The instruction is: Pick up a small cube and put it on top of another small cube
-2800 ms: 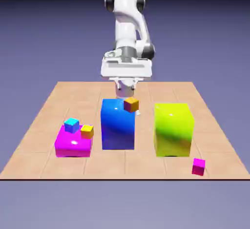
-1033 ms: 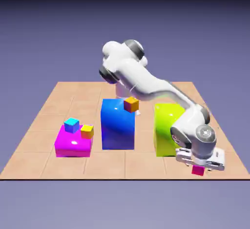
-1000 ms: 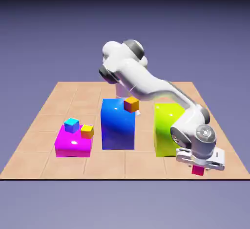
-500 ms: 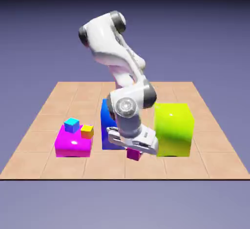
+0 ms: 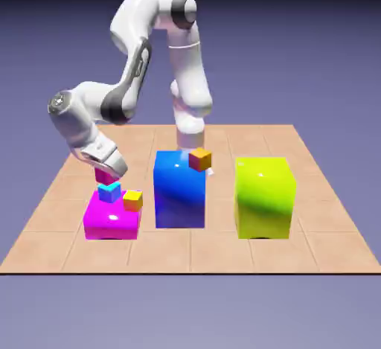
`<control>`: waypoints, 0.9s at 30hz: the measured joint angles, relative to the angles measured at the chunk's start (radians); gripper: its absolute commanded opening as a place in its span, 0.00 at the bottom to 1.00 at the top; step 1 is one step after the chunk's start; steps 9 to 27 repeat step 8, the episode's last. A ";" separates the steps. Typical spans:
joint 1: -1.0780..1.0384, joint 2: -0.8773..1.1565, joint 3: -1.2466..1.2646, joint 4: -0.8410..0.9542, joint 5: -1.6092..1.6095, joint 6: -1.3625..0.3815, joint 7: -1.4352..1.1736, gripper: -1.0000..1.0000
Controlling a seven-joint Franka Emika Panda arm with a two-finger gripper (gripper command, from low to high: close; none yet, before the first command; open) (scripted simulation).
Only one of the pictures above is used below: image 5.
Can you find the small blue cube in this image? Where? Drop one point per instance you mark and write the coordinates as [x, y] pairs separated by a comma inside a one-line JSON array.
[[108, 194]]

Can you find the small red cube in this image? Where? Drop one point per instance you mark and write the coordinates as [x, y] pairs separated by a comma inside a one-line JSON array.
[[104, 176]]

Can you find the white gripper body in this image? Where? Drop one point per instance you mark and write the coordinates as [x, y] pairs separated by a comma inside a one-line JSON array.
[[111, 163]]

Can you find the large magenta box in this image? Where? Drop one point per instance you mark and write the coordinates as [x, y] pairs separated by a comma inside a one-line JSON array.
[[110, 221]]

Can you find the small orange cube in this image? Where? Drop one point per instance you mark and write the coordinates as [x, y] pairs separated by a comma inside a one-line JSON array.
[[200, 160]]

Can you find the large blue box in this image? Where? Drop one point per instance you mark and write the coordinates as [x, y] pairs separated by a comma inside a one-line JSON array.
[[178, 194]]

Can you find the large yellow-green box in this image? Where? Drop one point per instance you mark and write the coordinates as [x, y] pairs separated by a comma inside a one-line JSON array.
[[263, 197]]

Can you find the small yellow cube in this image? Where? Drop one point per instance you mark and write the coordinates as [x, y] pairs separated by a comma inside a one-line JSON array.
[[132, 200]]

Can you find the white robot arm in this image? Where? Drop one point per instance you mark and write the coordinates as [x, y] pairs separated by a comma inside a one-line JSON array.
[[187, 72]]

